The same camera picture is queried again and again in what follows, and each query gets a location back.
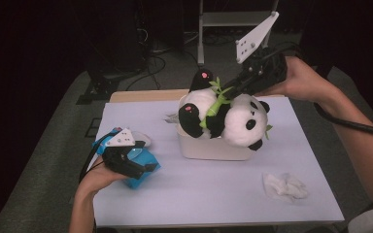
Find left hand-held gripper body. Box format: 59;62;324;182
101;128;146;180

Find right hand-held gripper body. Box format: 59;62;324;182
235;11;288;93

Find blue wet wipes pack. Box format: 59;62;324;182
91;126;161;190

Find panda plush toy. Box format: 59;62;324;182
164;68;274;152

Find white storage bin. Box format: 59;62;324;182
174;93;255;162

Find white wet wipe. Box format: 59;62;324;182
262;172;310;203

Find person's left hand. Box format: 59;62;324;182
77;157;127;195

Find person's right hand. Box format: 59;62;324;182
255;56;338;105

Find white metal stand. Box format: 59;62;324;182
196;0;280;67

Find person's white shirt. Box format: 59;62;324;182
348;207;373;233

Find left hand-held gripper cable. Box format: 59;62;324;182
78;134;119;183

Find hand-held gripper cable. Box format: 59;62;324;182
78;134;119;183
270;41;373;143

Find black floor cables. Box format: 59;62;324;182
122;25;203;92

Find right hand-held gripper cable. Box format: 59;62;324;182
270;41;373;143

